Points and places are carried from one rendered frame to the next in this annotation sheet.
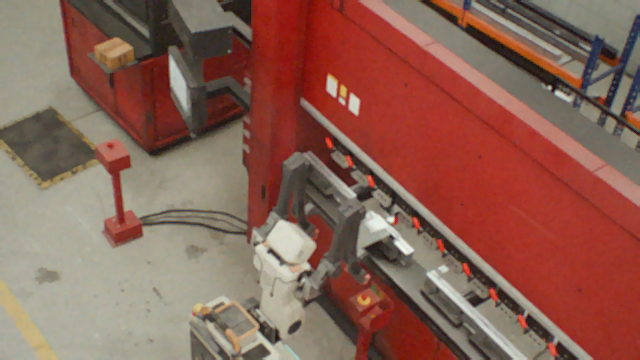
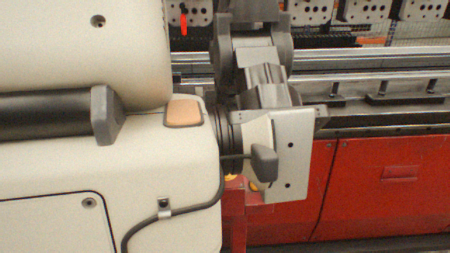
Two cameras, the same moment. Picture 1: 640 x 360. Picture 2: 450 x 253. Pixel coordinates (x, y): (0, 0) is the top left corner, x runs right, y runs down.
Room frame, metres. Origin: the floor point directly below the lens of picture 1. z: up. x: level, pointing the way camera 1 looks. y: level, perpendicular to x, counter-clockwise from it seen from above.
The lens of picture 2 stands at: (2.74, 0.24, 1.35)
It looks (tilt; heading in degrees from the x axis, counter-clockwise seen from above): 31 degrees down; 304
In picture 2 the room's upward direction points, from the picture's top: straight up
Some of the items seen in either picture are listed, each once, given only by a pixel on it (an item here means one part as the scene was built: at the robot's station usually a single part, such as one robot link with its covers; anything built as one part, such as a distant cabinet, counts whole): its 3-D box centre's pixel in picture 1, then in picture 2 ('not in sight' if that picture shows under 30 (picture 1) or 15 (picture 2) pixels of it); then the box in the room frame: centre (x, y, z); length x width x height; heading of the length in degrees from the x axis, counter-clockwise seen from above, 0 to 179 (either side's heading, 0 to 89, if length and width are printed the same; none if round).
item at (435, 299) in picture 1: (441, 306); (306, 102); (3.05, -0.75, 0.89); 0.30 x 0.05 x 0.03; 39
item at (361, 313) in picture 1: (369, 307); (240, 177); (3.10, -0.37, 0.75); 0.20 x 0.16 x 0.18; 39
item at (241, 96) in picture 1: (230, 99); not in sight; (4.38, 0.62, 1.18); 0.40 x 0.24 x 0.07; 39
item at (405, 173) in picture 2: not in sight; (400, 173); (2.66, -0.94, 0.59); 0.15 x 0.02 x 0.07; 39
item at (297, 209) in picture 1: (299, 188); not in sight; (3.34, 0.09, 1.40); 0.11 x 0.06 x 0.43; 44
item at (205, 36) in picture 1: (199, 67); not in sight; (4.20, 0.78, 1.53); 0.51 x 0.25 x 0.85; 28
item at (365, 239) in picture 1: (364, 232); not in sight; (3.46, -0.30, 1.00); 0.26 x 0.18 x 0.01; 129
